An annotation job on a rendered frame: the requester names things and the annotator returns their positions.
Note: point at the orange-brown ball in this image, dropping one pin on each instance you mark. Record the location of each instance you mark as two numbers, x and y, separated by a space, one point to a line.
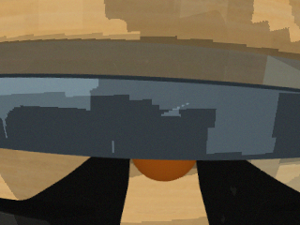
163 170

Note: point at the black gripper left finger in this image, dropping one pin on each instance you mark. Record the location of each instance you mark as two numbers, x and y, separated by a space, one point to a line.
94 194

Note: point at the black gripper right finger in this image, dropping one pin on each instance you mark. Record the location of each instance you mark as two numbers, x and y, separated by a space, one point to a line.
237 193

